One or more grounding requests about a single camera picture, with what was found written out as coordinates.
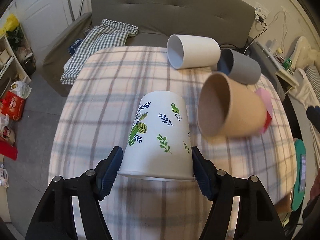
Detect white leaf-print paper cup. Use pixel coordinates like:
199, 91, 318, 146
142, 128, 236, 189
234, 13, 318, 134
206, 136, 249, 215
118, 91, 194, 181

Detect brown paper cup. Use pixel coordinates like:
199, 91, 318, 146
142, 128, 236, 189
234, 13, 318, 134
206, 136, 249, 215
197, 72, 267, 138

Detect grey plastic cup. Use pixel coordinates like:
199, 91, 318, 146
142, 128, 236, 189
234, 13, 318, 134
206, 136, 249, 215
217, 48, 261, 85

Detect white plastic cup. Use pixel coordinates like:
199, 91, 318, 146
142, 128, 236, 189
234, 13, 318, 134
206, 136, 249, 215
167, 34, 221, 69

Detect green round object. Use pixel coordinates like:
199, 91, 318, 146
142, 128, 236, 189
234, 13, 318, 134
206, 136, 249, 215
291, 139, 306, 211

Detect red white bag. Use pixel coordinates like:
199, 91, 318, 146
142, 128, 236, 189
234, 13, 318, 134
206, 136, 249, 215
0, 114, 18, 160

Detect plaid tablecloth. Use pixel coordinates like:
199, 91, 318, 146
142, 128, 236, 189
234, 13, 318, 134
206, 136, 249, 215
49, 47, 297, 239

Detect red shopping bag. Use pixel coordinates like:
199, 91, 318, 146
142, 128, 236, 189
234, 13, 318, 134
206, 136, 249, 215
1, 91, 25, 121

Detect pink red paper item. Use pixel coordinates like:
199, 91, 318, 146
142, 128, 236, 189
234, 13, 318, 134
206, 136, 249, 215
255, 88, 273, 133

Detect white side table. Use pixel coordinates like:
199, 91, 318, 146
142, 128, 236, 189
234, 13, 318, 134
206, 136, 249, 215
257, 41, 300, 91

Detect white shelf unit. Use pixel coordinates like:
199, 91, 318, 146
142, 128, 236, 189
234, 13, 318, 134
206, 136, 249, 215
1, 25, 35, 99

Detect checked green-white blanket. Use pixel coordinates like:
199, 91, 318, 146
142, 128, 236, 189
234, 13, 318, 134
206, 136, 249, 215
60, 19, 139, 85

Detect yellow plastic bag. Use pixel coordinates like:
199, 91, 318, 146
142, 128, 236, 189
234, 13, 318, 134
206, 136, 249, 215
0, 14, 20, 36

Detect white door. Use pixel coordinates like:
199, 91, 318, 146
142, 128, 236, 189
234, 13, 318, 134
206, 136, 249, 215
15, 0, 94, 63

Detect grey sofa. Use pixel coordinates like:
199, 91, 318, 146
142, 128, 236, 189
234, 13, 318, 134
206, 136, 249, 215
42, 0, 256, 98

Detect wall power socket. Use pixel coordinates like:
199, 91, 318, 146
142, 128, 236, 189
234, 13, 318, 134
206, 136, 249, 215
254, 2, 270, 22

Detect green-handled broom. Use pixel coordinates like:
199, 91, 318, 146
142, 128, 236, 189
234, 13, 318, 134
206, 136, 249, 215
67, 0, 75, 22

